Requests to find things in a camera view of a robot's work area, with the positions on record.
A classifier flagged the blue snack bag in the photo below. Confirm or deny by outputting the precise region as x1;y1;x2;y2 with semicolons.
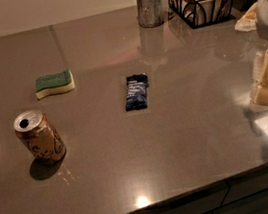
125;73;149;111

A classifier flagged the green and yellow sponge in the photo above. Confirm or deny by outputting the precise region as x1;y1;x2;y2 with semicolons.
35;69;75;100

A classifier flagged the orange soda can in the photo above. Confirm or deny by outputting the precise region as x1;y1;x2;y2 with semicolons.
13;109;66;165

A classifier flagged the black wire napkin holder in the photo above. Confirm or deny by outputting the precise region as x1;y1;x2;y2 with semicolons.
168;0;234;29

